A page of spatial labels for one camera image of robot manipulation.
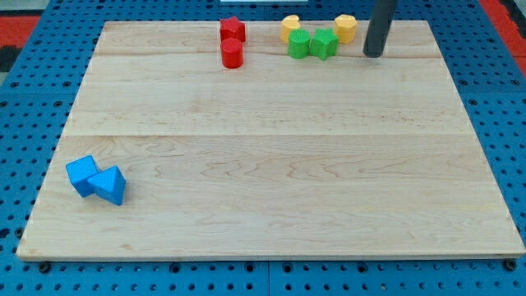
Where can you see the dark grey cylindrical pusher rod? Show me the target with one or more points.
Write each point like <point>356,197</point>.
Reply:
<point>379,28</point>

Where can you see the light wooden board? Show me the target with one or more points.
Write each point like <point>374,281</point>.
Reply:
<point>350,158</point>

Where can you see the yellow octagon block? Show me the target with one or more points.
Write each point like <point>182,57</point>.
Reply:
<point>345,28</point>

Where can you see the green star block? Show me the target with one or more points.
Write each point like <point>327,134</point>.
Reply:
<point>324,43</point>

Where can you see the green cylinder block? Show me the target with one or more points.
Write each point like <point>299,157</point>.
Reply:
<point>298,44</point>

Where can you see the yellow crescent block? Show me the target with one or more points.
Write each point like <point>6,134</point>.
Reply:
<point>289,24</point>

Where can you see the red star block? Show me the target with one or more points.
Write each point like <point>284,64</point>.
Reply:
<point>232,28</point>

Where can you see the red cylinder block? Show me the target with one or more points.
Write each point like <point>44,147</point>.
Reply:
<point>232,53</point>

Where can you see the blue triangular prism block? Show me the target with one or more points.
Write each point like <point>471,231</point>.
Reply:
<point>109,185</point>

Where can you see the blue cube block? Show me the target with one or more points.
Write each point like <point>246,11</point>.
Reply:
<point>79,171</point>

